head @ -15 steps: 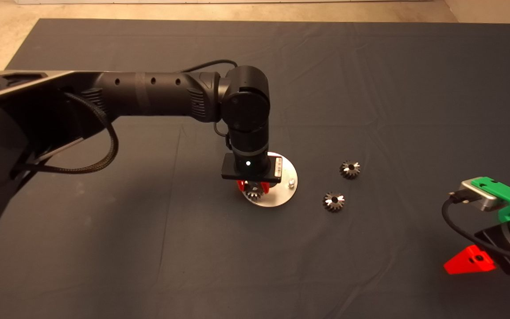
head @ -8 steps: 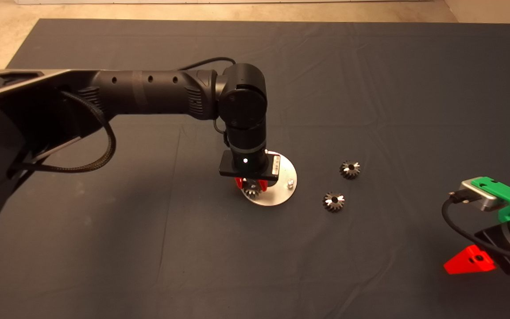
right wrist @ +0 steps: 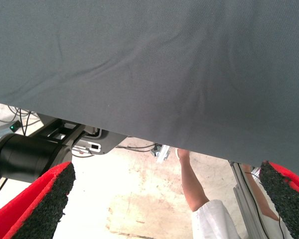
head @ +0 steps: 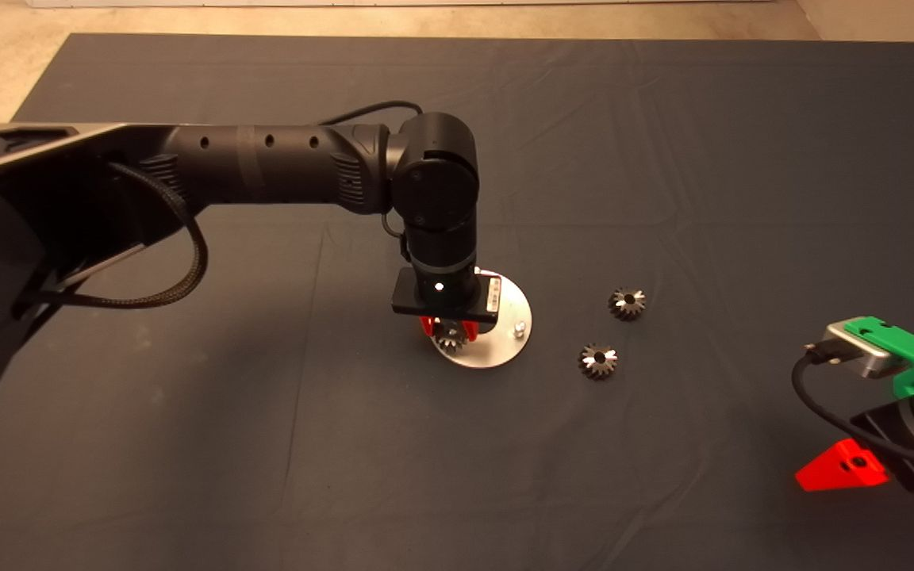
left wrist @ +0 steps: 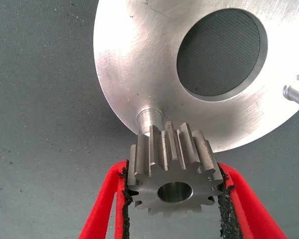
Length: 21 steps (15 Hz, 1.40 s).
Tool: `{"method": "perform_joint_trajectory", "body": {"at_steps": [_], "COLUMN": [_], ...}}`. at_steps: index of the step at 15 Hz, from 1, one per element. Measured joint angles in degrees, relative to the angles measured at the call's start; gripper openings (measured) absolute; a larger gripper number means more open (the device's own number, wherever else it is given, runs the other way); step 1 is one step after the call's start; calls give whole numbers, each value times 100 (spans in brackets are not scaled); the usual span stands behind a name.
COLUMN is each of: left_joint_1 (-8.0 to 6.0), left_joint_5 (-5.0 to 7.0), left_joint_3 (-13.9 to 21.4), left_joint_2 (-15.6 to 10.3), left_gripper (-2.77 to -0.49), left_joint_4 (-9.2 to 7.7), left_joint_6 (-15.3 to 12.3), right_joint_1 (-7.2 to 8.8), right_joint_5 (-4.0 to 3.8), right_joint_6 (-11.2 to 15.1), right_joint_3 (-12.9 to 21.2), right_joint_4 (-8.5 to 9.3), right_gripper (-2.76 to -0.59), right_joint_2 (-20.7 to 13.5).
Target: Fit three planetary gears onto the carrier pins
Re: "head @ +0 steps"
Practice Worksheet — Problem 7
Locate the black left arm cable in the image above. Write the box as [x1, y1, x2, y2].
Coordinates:
[21, 100, 424, 310]

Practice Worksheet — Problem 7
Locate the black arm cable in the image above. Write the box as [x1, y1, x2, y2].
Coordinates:
[21, 100, 424, 310]
[792, 343, 914, 478]

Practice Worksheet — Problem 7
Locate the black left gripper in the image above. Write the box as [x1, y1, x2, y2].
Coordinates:
[391, 266, 502, 341]

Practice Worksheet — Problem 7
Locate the dark grey table cloth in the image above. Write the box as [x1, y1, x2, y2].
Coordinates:
[0, 32, 914, 571]

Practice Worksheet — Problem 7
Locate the round metal carrier plate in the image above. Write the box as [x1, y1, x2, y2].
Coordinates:
[431, 272, 533, 370]

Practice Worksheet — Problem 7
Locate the small steel planetary gear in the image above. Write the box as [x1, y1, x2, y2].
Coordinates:
[608, 287, 647, 322]
[435, 321, 467, 355]
[578, 343, 619, 381]

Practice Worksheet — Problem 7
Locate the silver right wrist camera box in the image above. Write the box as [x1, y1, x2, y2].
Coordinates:
[805, 320, 906, 380]

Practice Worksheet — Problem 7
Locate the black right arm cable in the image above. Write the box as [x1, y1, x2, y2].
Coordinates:
[792, 343, 914, 478]

